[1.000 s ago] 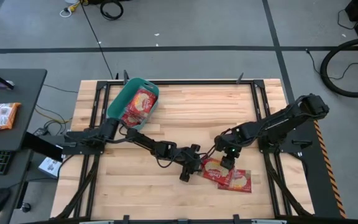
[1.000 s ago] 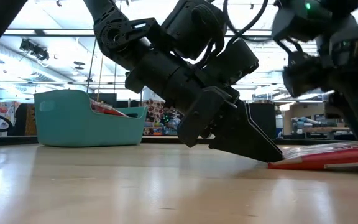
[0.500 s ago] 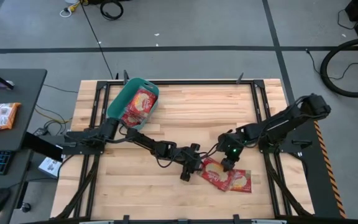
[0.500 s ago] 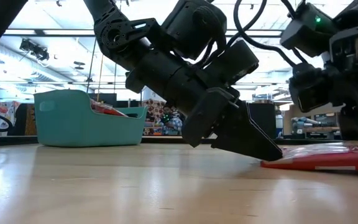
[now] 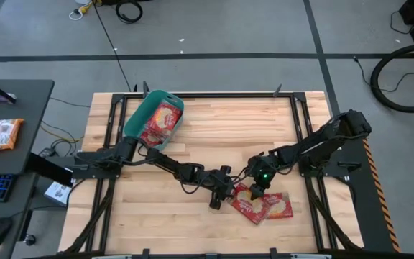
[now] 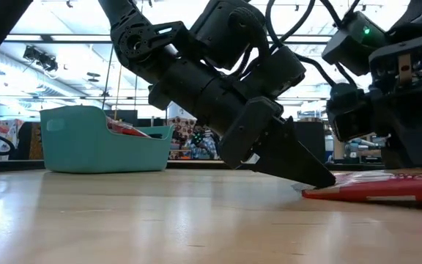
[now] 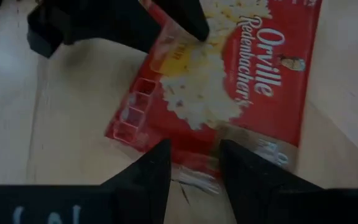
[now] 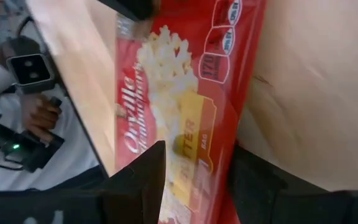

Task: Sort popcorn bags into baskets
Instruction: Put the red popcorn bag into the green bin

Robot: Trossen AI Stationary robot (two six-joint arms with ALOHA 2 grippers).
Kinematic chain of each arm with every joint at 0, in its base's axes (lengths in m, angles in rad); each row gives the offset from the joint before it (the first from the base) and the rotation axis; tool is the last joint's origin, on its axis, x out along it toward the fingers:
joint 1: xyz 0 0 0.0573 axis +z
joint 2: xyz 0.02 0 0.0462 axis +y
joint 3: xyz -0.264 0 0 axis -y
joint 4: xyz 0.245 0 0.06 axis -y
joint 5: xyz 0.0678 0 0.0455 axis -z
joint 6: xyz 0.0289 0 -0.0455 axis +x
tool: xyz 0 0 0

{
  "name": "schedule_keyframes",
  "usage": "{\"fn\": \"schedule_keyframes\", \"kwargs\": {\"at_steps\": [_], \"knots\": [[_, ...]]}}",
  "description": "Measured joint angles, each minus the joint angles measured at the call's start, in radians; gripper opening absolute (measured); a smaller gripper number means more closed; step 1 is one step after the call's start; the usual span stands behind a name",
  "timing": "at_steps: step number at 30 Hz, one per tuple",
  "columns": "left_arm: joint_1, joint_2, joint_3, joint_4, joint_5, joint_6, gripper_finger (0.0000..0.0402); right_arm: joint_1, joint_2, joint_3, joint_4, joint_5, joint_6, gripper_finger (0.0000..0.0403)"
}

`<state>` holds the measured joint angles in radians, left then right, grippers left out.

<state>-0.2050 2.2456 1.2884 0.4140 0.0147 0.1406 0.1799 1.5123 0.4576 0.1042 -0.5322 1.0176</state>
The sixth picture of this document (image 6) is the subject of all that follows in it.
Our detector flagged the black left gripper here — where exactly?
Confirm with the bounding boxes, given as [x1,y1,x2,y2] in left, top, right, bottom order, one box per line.
[148,0,336,188]

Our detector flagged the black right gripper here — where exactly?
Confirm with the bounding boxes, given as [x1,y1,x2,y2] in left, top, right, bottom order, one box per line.
[322,10,422,169]

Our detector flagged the red popcorn bag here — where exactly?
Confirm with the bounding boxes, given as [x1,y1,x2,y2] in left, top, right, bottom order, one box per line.
[291,169,422,203]
[105,116,152,139]

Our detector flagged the teal plastic basket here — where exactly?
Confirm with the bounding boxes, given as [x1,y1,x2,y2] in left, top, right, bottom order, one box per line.
[39,105,174,174]

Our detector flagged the background work table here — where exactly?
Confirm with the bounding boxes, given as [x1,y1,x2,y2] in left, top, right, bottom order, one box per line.
[342,136,385,165]

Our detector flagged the person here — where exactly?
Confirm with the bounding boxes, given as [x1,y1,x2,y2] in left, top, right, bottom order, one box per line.
[187,126,220,161]

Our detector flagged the patterned fabric panel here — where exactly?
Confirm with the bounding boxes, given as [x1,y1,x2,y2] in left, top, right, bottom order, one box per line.
[166,116,197,161]

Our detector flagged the white cylinder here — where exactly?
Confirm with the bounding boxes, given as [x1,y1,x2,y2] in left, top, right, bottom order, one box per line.
[167,102,183,119]

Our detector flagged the black ceiling-mounted device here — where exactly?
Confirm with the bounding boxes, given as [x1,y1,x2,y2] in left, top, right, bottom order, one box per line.
[22,45,59,73]

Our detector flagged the floral cloth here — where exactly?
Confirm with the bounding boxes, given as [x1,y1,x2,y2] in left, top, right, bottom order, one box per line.
[0,118,24,159]

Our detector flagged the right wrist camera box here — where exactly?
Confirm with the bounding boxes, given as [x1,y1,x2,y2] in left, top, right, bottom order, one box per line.
[325,82,376,143]

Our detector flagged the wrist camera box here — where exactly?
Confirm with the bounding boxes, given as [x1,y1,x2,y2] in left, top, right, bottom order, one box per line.
[325,82,376,143]
[238,45,306,100]

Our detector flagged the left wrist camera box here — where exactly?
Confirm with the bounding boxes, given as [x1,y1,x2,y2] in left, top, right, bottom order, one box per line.
[238,45,306,100]

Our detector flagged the thin hanging cable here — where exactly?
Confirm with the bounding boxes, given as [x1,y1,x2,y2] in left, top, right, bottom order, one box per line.
[114,65,122,125]
[102,43,114,111]

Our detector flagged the black aluminium table frame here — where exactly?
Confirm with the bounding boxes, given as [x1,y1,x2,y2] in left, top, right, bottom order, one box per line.
[0,158,422,173]

